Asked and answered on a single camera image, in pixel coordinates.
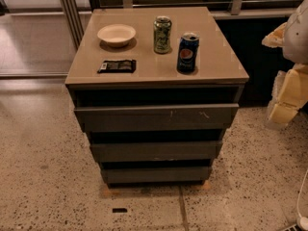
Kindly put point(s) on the blue pepsi can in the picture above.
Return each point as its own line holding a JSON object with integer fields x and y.
{"x": 188, "y": 47}

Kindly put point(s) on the grey drawer cabinet beige top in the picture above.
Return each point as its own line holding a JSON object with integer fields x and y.
{"x": 218, "y": 78}

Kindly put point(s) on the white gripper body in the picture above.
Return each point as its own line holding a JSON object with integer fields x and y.
{"x": 296, "y": 40}

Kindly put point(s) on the green soda can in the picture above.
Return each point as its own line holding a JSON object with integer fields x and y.
{"x": 162, "y": 29}

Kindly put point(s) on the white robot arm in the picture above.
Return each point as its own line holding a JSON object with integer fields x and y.
{"x": 292, "y": 37}

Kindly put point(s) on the white bowl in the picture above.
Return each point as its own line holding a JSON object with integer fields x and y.
{"x": 116, "y": 35}

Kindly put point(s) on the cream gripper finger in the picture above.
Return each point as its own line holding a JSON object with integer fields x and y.
{"x": 278, "y": 117}

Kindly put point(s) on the black snack packet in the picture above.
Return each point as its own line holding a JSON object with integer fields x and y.
{"x": 118, "y": 66}

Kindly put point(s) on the grey drawer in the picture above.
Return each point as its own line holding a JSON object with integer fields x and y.
{"x": 155, "y": 151}
{"x": 151, "y": 175}
{"x": 156, "y": 118}

